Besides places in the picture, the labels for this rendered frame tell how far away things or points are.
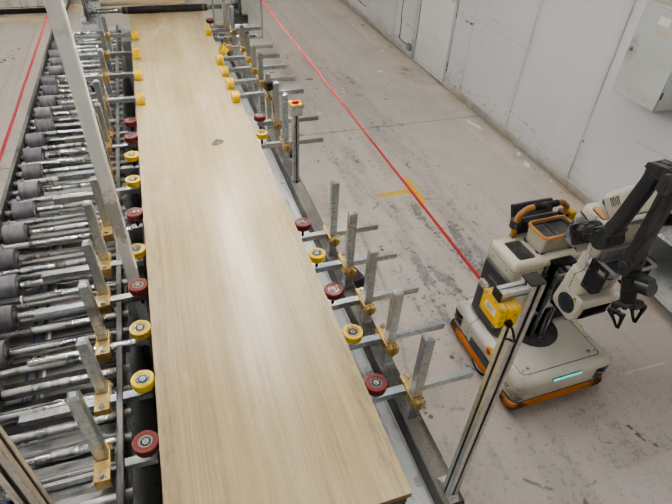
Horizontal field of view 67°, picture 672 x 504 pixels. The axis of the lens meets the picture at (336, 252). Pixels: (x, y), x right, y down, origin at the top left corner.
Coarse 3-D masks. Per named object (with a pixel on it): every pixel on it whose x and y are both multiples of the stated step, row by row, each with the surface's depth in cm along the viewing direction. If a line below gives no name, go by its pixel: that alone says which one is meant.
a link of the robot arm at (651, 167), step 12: (648, 168) 173; (660, 168) 169; (648, 180) 175; (636, 192) 181; (648, 192) 178; (624, 204) 187; (636, 204) 183; (612, 216) 194; (624, 216) 188; (600, 228) 197; (612, 228) 194; (624, 228) 193; (600, 240) 198; (624, 240) 199
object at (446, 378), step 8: (464, 368) 200; (440, 376) 197; (448, 376) 197; (456, 376) 197; (464, 376) 198; (472, 376) 200; (424, 384) 193; (432, 384) 194; (440, 384) 196; (392, 392) 190; (400, 392) 191; (376, 400) 188; (384, 400) 190
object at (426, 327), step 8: (440, 320) 217; (400, 328) 213; (408, 328) 213; (416, 328) 213; (424, 328) 213; (432, 328) 215; (440, 328) 217; (368, 336) 209; (376, 336) 209; (400, 336) 211; (408, 336) 213; (352, 344) 205; (360, 344) 206; (368, 344) 208
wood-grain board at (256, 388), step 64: (192, 64) 414; (192, 128) 328; (192, 192) 272; (256, 192) 275; (192, 256) 233; (256, 256) 235; (192, 320) 203; (256, 320) 204; (320, 320) 206; (192, 384) 180; (256, 384) 181; (320, 384) 182; (192, 448) 162; (256, 448) 163; (320, 448) 164; (384, 448) 165
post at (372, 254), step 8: (368, 248) 207; (376, 248) 207; (368, 256) 208; (376, 256) 207; (368, 264) 210; (376, 264) 210; (368, 272) 212; (368, 280) 215; (368, 288) 218; (368, 296) 221
